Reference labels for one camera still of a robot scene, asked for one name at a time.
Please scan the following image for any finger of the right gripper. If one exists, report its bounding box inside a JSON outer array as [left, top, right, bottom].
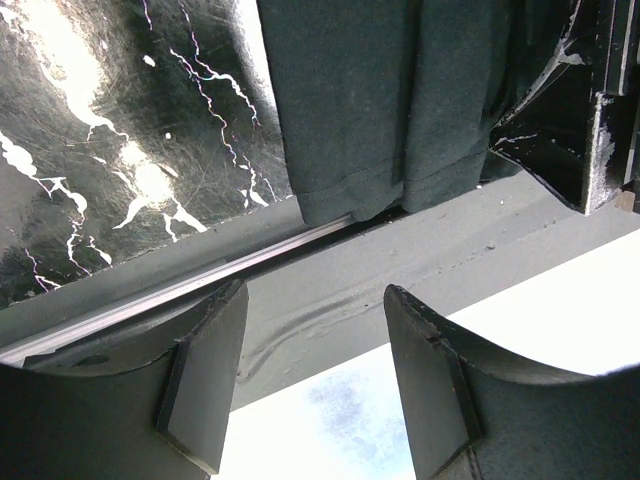
[[489, 1, 639, 215]]

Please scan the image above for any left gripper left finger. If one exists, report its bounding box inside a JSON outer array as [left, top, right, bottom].
[[1, 280, 249, 479]]

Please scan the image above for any black marble pattern mat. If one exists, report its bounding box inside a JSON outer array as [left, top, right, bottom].
[[1, 1, 291, 307]]

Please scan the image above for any black t shirt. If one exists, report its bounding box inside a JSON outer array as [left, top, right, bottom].
[[257, 0, 566, 226]]

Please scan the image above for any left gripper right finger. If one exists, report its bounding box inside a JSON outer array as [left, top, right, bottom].
[[384, 285, 639, 479]]

